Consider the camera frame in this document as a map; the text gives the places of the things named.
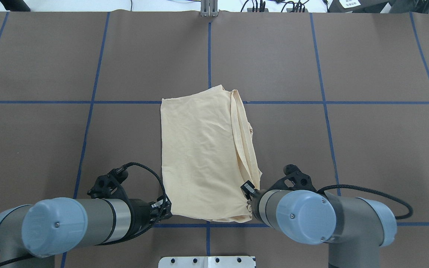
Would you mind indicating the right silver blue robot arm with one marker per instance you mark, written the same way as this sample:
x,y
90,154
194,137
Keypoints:
x,y
354,228

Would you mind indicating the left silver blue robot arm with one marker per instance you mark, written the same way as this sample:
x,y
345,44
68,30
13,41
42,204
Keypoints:
x,y
32,235

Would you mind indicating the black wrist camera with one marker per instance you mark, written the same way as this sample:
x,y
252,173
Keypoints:
x,y
293,180
108,186

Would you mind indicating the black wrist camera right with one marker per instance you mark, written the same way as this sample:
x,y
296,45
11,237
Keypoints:
x,y
293,180

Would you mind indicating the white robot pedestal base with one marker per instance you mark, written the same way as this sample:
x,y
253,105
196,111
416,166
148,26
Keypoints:
x,y
208,262

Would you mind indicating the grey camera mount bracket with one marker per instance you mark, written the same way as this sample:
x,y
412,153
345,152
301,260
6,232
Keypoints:
x,y
209,8

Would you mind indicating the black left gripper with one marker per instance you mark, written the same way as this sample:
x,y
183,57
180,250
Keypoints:
x,y
140,213

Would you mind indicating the cream long-sleeve graphic shirt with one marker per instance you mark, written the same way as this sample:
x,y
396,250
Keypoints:
x,y
207,155

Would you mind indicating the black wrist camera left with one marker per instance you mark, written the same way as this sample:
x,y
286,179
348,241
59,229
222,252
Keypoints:
x,y
108,186

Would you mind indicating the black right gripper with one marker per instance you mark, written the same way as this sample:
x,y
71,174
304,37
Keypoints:
x,y
247,189

